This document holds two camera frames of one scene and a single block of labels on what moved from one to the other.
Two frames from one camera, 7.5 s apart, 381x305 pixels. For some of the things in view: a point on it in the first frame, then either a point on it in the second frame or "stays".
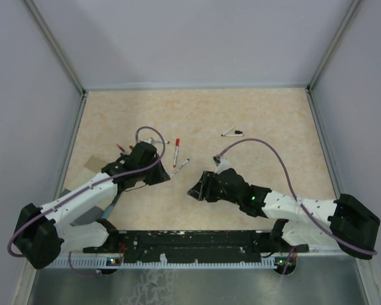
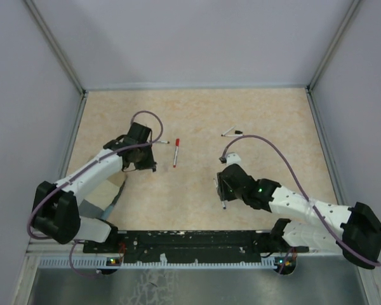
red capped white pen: [177, 143] stays
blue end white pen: [188, 159] -> [223, 202]
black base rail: [235, 246] stays
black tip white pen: [223, 134] stays
